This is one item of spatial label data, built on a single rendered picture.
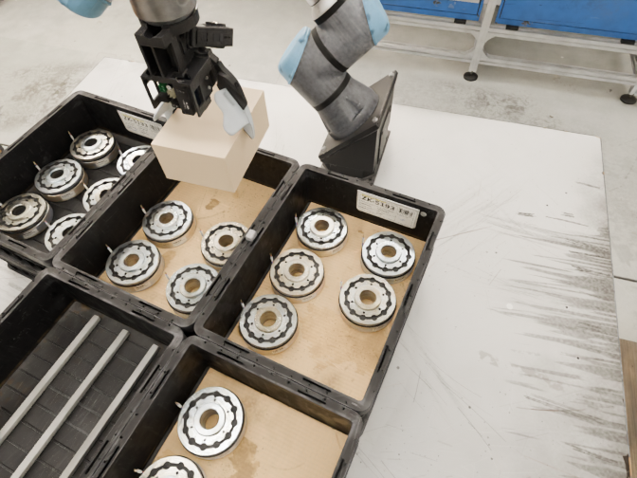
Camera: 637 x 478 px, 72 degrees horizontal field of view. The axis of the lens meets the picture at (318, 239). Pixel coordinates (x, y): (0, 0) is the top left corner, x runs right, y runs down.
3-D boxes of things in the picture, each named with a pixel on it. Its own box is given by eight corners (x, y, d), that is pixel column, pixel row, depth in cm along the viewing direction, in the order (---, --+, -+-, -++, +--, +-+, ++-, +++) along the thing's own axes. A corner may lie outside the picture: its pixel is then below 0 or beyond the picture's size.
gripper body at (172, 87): (153, 112, 60) (117, 28, 50) (181, 75, 65) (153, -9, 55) (204, 121, 59) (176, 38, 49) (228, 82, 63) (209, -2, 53)
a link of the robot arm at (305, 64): (312, 93, 112) (273, 53, 106) (352, 58, 105) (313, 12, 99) (308, 115, 103) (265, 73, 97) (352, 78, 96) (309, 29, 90)
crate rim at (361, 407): (302, 169, 90) (302, 161, 88) (445, 216, 82) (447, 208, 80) (192, 337, 70) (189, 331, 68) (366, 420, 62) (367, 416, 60)
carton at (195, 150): (208, 115, 80) (197, 79, 73) (269, 125, 77) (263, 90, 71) (166, 177, 71) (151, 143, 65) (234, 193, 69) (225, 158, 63)
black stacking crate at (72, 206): (100, 127, 114) (79, 91, 104) (193, 160, 106) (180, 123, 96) (-25, 243, 94) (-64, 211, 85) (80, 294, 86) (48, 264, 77)
